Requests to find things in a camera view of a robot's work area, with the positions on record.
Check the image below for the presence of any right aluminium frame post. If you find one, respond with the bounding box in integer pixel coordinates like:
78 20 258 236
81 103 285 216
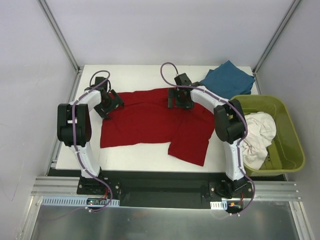
252 0 303 75

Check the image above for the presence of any left white cable duct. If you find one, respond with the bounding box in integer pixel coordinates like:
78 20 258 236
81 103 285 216
42 196 120 208

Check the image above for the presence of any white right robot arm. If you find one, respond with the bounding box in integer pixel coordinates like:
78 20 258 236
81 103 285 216
168 73 248 198

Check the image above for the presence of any folded blue t-shirt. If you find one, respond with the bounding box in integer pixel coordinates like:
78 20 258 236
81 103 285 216
200 60 255 100

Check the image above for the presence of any green plastic basket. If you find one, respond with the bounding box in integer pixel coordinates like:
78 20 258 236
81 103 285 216
233 94 306 177

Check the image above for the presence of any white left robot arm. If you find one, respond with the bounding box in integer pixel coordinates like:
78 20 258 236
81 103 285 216
57 76 125 195

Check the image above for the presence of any aluminium frame post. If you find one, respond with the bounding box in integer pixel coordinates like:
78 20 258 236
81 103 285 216
37 0 81 73
252 0 303 75

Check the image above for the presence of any right white cable duct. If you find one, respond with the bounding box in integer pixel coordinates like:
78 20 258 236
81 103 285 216
210 200 228 211

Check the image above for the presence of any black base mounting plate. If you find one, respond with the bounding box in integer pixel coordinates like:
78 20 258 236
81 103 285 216
76 170 254 209

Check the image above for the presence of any aluminium front frame rail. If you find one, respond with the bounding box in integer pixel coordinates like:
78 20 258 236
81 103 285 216
31 176 303 202

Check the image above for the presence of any red t-shirt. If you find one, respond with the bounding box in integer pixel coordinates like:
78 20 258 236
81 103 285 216
100 88 215 166

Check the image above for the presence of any white cable duct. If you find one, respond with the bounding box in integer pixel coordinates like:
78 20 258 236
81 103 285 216
210 200 228 211
42 196 120 208

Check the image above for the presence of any crumpled white t-shirt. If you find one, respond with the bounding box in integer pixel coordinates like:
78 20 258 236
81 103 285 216
242 111 277 170

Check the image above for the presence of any left aluminium frame post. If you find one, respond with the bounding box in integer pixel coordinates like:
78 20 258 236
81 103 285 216
37 0 81 73

